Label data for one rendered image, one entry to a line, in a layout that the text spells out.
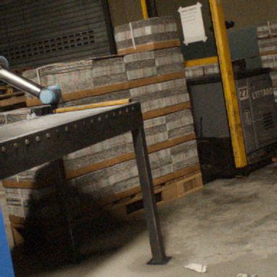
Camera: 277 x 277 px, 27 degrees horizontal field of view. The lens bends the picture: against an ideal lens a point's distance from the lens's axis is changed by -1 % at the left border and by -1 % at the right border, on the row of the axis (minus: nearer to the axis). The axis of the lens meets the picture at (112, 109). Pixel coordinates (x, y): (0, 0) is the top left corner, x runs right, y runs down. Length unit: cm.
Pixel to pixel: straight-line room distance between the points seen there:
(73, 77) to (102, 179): 67
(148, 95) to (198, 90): 84
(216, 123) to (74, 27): 698
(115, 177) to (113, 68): 70
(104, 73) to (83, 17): 751
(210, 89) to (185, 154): 68
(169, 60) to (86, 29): 709
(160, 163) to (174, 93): 52
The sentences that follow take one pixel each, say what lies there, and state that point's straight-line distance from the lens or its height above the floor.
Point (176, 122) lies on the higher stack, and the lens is 416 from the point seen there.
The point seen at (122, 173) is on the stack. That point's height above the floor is 30.
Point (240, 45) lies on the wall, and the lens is 1007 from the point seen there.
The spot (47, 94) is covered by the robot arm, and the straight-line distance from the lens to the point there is 315.
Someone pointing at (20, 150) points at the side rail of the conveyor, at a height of 75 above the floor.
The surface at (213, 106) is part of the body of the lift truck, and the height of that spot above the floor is 56.
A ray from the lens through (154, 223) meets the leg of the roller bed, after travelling 286.
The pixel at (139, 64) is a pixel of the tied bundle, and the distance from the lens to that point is 395.
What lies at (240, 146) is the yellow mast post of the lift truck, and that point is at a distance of 444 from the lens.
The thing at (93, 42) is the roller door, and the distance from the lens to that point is 1111.
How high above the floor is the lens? 96
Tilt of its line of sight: 4 degrees down
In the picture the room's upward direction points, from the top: 10 degrees counter-clockwise
